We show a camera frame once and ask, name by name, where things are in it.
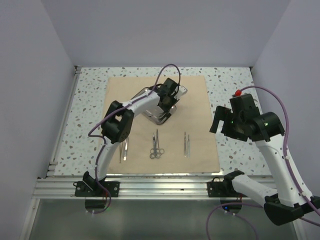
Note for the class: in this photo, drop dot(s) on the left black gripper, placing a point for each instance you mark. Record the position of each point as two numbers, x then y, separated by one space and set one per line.
174 100

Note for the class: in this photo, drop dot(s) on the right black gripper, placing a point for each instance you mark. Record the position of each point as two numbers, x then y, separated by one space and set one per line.
221 114

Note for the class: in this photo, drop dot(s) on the steel instrument tray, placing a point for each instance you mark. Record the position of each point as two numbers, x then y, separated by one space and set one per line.
157 115

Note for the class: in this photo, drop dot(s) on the steel scalpel handle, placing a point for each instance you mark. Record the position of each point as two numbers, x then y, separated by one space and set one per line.
185 145
188 146

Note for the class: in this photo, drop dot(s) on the beige surgical cloth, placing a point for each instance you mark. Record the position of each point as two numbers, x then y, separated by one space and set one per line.
193 116

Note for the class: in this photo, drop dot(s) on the steel surgical scissors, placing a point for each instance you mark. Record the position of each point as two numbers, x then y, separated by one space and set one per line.
159 151

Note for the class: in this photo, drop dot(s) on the steel forceps with rings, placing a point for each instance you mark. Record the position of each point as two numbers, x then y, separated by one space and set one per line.
153 150

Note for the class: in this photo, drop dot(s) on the steel tweezers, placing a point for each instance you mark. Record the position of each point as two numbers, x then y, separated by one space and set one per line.
120 152
125 153

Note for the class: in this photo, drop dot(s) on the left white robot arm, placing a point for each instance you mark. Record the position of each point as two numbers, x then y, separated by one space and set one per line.
115 128

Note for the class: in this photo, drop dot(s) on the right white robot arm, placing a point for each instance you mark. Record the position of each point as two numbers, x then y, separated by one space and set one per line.
290 199

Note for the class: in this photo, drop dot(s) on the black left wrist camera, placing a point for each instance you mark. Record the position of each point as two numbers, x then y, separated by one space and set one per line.
170 86

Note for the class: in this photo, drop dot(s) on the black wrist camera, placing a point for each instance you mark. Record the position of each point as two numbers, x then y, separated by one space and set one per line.
244 108
170 86

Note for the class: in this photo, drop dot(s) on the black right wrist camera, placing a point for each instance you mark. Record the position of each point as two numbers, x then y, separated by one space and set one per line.
244 108

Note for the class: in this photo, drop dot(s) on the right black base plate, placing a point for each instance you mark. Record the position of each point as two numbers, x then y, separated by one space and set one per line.
217 188

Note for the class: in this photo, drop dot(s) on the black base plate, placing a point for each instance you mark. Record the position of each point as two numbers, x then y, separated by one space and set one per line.
82 190
217 188

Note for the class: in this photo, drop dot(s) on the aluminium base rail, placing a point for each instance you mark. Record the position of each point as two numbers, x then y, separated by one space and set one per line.
131 187

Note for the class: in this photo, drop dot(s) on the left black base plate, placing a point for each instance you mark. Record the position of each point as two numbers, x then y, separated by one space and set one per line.
82 190

